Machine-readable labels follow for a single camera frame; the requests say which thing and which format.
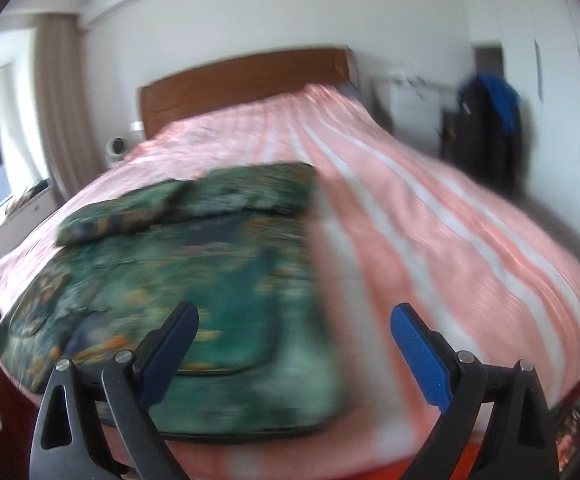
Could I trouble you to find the dark clothes with blue jacket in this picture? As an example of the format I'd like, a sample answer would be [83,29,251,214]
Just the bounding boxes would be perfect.
[441,72,524,198]

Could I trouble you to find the white wardrobe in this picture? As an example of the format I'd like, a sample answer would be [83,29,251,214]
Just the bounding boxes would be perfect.
[457,0,580,271]

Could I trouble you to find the white drawer cabinet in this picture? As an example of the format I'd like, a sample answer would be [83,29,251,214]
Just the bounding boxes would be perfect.
[370,75,457,157]

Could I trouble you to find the beige curtain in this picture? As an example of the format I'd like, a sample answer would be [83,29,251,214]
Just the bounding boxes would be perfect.
[33,13,104,203]

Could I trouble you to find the pink striped bed sheet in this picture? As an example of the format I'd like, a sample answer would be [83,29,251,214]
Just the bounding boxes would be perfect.
[0,86,580,479]

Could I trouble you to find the window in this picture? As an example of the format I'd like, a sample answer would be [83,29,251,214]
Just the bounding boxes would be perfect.
[0,63,49,211]

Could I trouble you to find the green floral garment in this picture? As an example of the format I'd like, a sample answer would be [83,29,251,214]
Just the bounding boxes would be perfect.
[0,162,348,441]

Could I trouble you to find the brown wooden headboard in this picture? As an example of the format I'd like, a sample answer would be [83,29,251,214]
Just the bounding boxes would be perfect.
[139,46,358,140]

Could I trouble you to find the white round bedside device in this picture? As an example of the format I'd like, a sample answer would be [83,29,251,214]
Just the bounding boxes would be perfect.
[104,136,132,169]

